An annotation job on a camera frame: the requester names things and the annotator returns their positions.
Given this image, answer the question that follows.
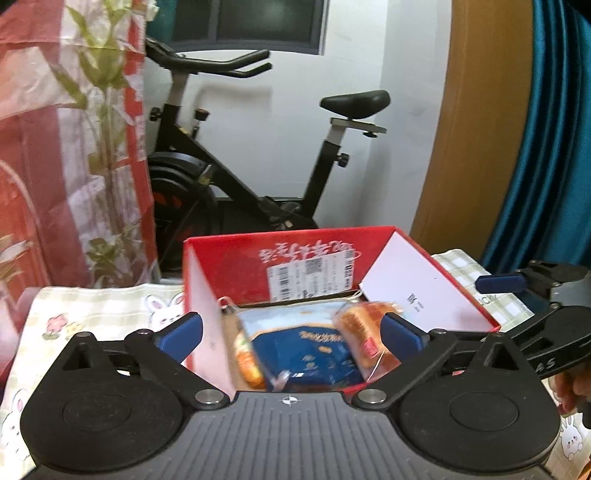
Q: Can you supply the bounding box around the large orange bread packet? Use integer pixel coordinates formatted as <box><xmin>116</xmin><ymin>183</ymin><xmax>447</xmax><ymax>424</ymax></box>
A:
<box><xmin>334</xmin><ymin>301</ymin><xmax>402</xmax><ymax>382</ymax></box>

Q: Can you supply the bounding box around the person's right hand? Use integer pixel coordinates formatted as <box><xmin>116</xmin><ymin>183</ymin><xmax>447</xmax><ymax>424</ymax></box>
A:
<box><xmin>552</xmin><ymin>368</ymin><xmax>583</xmax><ymax>415</ymax></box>

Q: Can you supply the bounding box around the wooden door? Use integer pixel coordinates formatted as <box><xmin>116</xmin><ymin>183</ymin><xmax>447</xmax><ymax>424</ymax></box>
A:
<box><xmin>410</xmin><ymin>0</ymin><xmax>537</xmax><ymax>260</ymax></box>

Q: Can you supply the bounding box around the small orange bread packet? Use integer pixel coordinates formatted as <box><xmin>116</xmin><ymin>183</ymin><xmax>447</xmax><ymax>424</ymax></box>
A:
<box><xmin>220</xmin><ymin>298</ymin><xmax>267</xmax><ymax>389</ymax></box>

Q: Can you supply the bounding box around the dark framed window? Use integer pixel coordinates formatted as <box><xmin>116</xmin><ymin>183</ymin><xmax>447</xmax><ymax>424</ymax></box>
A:
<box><xmin>147</xmin><ymin>0</ymin><xmax>331</xmax><ymax>56</ymax></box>

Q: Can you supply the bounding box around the teal curtain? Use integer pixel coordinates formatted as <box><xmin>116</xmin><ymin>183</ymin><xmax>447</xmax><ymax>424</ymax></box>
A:
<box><xmin>480</xmin><ymin>0</ymin><xmax>591</xmax><ymax>278</ymax></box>

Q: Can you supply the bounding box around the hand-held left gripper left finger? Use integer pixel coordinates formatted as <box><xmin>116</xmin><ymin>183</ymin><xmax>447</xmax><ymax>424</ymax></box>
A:
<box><xmin>59</xmin><ymin>311</ymin><xmax>232</xmax><ymax>411</ymax></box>

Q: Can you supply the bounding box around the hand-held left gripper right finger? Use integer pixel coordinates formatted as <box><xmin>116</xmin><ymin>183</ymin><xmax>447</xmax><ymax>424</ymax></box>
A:
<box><xmin>353</xmin><ymin>311</ymin><xmax>532</xmax><ymax>411</ymax></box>

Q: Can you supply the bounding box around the red printed backdrop cloth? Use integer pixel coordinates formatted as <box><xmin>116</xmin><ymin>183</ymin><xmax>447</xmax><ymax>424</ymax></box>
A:
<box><xmin>0</xmin><ymin>0</ymin><xmax>161</xmax><ymax>384</ymax></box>

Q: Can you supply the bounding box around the blue snack packet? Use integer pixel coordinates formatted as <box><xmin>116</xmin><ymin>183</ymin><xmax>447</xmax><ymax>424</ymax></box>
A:
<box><xmin>239</xmin><ymin>306</ymin><xmax>366</xmax><ymax>391</ymax></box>

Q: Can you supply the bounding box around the black exercise bike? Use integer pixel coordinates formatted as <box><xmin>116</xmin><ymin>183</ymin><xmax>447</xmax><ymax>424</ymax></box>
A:
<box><xmin>144</xmin><ymin>37</ymin><xmax>391</xmax><ymax>278</ymax></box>

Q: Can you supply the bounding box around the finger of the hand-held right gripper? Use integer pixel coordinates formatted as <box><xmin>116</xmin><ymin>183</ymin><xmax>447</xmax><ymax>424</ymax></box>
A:
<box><xmin>475</xmin><ymin>260</ymin><xmax>591</xmax><ymax>296</ymax></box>
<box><xmin>508</xmin><ymin>302</ymin><xmax>591</xmax><ymax>381</ymax></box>

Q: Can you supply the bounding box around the red strawberry print box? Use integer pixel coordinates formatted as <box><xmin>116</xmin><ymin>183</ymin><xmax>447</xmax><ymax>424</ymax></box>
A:
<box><xmin>182</xmin><ymin>225</ymin><xmax>502</xmax><ymax>396</ymax></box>

